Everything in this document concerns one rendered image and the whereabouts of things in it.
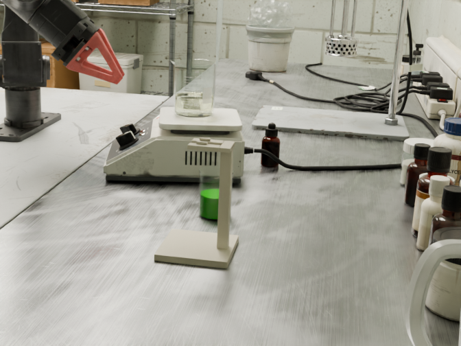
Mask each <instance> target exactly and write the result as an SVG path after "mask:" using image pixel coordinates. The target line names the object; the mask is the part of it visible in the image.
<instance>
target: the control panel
mask: <svg viewBox="0 0 461 346"><path fill-rule="evenodd" d="M152 123H153V120H152V121H150V122H148V123H146V124H144V125H142V126H141V127H139V128H140V130H144V131H143V134H142V135H140V136H139V134H141V133H142V132H139V133H138V134H136V135H135V137H138V138H139V140H138V141H137V142H136V143H135V144H133V145H132V146H130V147H128V148H126V149H124V150H119V147H120V145H119V144H118V142H117V140H114V141H113V142H112V145H111V147H110V151H109V153H108V157H107V160H106V161H108V160H110V159H112V158H114V157H116V156H118V155H120V154H121V153H123V152H125V151H127V150H129V149H131V148H133V147H135V146H137V145H139V144H140V143H143V142H144V141H146V140H148V139H149V138H150V137H151V132H152Z"/></svg>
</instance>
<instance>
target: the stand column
mask: <svg viewBox="0 0 461 346"><path fill-rule="evenodd" d="M408 1H409V0H401V2H400V9H399V21H398V28H397V40H396V47H395V53H394V66H393V72H392V85H391V92H390V104H389V111H388V117H385V122H384V124H386V125H390V126H396V125H398V119H397V118H395V117H396V111H397V100H398V93H399V81H400V75H401V63H402V56H403V44H404V38H405V26H406V19H407V7H408Z"/></svg>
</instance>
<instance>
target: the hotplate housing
mask: <svg viewBox="0 0 461 346"><path fill-rule="evenodd" d="M158 123H159V118H158V119H153V123H152V132H151V137H150V138H149V139H148V140H146V141H144V142H143V143H140V144H139V145H137V146H135V147H133V148H131V149H129V150H127V151H125V152H123V153H121V154H120V155H118V156H116V157H114V158H112V159H110V160H108V161H105V163H104V173H106V181H163V182H197V183H199V180H200V173H199V169H200V168H203V167H206V166H220V153H221V152H212V151H203V150H188V149H187V145H188V144H189V143H191V141H192V140H193V139H194V138H196V139H199V138H200V137H204V138H211V139H212V140H221V141H234V142H235V146H234V148H233V171H234V174H233V183H241V178H240V176H243V173H244V155H245V154H253V148H251V147H247V146H245V141H244V137H243V135H242V133H241V131H210V130H164V129H161V128H159V127H158ZM110 147H111V145H110ZM109 151H110V149H109ZM109 151H108V153H109ZM107 157H108V155H107ZM107 157H106V159H107Z"/></svg>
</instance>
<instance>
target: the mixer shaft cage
mask: <svg viewBox="0 0 461 346"><path fill-rule="evenodd" d="M335 2H336V0H332V7H331V23H330V32H329V35H328V36H326V37H325V41H326V42H327V48H326V52H325V54H326V55H328V56H338V57H356V56H358V54H357V45H358V43H360V39H359V38H356V37H355V22H356V14H357V0H354V4H353V18H352V26H351V36H350V37H349V36H348V34H347V27H348V13H349V4H350V0H344V6H343V14H342V30H341V34H338V35H337V36H334V35H333V26H334V18H335Z"/></svg>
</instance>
